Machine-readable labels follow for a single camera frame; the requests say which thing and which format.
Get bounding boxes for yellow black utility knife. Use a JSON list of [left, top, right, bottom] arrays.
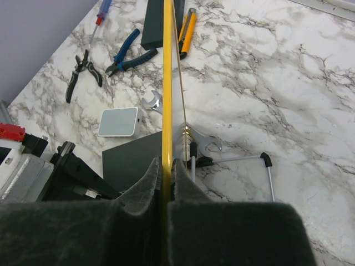
[[178, 8, 197, 60]]

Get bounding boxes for white grey rectangular eraser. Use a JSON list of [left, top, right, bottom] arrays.
[[98, 107, 143, 137]]

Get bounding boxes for small dark grey foam block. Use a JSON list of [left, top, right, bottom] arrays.
[[141, 0, 185, 50]]

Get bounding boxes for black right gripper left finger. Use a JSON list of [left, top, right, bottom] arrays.
[[1, 158, 161, 265]]

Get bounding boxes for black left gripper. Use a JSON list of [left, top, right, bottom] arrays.
[[37, 141, 122, 201]]

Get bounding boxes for silver open-end wrench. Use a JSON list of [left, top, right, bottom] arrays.
[[141, 90, 222, 157]]

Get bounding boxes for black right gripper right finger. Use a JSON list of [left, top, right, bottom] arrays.
[[167, 160, 316, 265]]

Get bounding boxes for yellow framed whiteboard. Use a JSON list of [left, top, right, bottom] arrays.
[[161, 1, 186, 265]]

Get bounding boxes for blue handled pliers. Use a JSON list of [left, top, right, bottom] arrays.
[[104, 28, 159, 78]]

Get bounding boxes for blue red screwdriver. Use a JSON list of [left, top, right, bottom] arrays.
[[89, 0, 112, 45]]

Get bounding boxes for large dark grey foam block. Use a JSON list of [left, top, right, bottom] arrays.
[[102, 131, 162, 192]]

